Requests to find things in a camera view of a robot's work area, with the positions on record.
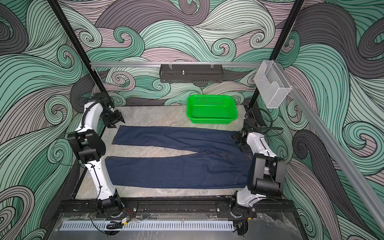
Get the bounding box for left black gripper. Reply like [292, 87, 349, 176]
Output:
[102, 109, 125, 128]

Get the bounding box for dark blue denim trousers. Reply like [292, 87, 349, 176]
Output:
[106, 126, 253, 189]

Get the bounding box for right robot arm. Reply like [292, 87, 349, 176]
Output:
[230, 108, 286, 218]

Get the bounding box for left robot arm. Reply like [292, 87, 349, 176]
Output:
[67, 93, 125, 218]

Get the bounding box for green plastic basket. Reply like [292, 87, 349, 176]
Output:
[186, 95, 238, 125]

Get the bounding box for back aluminium rail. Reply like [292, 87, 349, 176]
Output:
[90, 61, 261, 69]

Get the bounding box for aluminium rail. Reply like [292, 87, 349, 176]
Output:
[90, 61, 261, 69]
[274, 61, 384, 232]

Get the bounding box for clear plastic wall bin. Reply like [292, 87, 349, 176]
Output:
[254, 61, 292, 109]

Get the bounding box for right aluminium rail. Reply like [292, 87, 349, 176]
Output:
[274, 61, 384, 232]

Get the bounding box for black perforated wall shelf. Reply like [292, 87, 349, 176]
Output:
[159, 65, 224, 86]

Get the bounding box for black front mounting rail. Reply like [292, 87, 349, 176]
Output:
[55, 196, 299, 220]

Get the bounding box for white slotted cable duct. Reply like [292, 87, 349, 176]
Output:
[59, 220, 234, 231]

